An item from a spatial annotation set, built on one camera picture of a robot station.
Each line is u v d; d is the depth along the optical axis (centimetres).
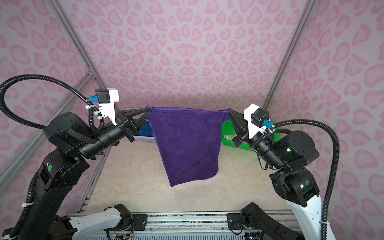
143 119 45
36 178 35
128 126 38
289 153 31
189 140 56
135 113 42
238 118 41
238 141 38
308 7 70
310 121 29
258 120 31
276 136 35
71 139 32
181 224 74
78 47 81
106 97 36
